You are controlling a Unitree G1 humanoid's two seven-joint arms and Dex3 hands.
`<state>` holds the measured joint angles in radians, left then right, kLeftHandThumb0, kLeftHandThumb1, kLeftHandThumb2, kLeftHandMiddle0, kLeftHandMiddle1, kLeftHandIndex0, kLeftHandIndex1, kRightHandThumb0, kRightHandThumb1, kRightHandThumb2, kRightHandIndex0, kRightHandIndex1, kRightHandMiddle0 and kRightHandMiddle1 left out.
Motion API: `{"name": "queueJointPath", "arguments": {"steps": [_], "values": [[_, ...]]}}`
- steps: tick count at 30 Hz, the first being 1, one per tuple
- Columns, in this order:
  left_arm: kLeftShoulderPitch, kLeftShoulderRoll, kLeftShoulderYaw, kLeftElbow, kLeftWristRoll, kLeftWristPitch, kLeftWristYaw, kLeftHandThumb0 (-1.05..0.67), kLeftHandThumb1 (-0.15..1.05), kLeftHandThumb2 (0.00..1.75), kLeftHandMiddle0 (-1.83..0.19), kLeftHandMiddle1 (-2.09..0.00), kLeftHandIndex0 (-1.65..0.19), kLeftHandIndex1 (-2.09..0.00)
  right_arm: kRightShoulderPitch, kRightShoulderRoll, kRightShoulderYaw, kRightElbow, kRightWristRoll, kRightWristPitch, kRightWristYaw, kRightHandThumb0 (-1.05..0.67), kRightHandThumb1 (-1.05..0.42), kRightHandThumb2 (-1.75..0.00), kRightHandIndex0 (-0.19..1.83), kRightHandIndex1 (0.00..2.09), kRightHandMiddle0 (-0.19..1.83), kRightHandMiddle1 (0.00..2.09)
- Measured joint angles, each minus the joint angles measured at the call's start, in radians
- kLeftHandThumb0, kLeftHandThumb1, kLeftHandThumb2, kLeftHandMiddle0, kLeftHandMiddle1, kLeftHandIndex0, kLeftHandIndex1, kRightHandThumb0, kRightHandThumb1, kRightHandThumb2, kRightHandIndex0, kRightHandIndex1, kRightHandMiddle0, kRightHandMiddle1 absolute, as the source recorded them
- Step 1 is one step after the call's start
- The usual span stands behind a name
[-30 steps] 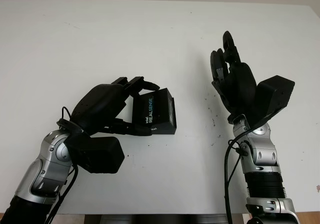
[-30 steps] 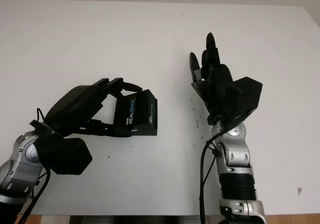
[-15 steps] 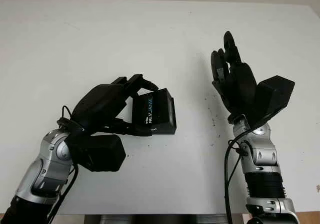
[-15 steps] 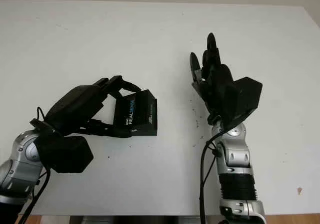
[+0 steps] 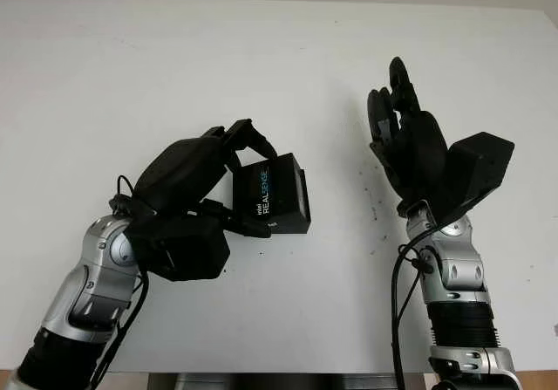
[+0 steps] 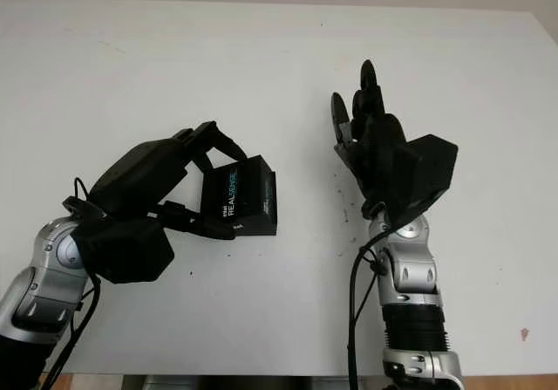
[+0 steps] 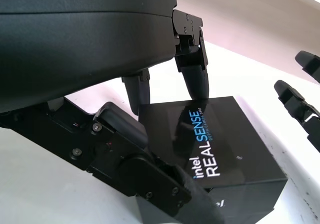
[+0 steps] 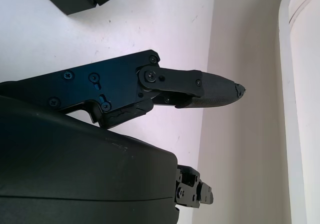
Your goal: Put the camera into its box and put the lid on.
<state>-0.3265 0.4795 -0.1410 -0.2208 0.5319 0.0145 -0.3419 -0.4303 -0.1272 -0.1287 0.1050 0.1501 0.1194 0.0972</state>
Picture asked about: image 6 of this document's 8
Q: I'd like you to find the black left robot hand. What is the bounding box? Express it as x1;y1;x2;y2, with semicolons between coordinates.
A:
85;120;248;242

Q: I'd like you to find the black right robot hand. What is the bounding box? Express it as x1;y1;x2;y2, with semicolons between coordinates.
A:
330;59;415;216

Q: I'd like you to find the black RealSense box lid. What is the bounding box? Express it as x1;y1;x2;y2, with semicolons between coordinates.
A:
199;154;274;232

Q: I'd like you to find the grey metal base below table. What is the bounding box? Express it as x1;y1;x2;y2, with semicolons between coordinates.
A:
124;374;384;390

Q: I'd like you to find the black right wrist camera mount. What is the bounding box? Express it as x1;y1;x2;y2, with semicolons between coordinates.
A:
387;133;459;229

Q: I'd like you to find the black camera box base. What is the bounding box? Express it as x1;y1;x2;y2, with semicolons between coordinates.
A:
235;170;279;237

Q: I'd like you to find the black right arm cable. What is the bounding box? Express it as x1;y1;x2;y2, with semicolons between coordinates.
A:
346;223;393;390

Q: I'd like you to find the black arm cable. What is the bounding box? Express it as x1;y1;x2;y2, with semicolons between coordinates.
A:
45;176;110;385
346;223;393;390

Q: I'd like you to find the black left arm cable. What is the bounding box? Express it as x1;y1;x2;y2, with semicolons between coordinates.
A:
45;176;110;385

